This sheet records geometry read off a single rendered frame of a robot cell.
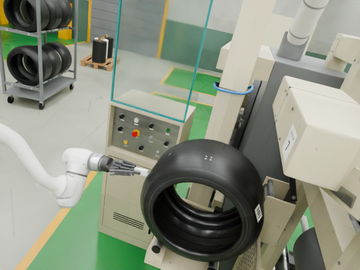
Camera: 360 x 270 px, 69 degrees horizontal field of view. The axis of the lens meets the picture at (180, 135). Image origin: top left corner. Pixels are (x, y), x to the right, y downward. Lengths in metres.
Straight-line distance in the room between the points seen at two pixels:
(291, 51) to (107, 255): 2.07
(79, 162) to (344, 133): 1.08
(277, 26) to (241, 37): 3.03
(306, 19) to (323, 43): 8.90
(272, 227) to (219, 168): 0.62
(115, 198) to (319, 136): 1.84
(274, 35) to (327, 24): 6.37
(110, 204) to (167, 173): 1.31
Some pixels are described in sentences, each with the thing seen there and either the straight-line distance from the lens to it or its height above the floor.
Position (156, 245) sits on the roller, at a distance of 1.37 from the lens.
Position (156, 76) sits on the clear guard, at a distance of 1.72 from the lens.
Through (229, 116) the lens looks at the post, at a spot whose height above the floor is 1.53.
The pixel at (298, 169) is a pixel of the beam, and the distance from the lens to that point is 0.71.
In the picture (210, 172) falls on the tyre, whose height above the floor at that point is 1.42.
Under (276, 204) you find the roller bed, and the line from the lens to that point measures 1.45.
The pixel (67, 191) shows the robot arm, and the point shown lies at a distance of 1.32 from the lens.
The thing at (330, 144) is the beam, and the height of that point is 1.75.
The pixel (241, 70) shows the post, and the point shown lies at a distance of 1.25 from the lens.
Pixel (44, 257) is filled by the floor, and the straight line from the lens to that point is 2.50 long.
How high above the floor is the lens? 1.97
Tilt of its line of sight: 26 degrees down
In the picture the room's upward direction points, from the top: 13 degrees clockwise
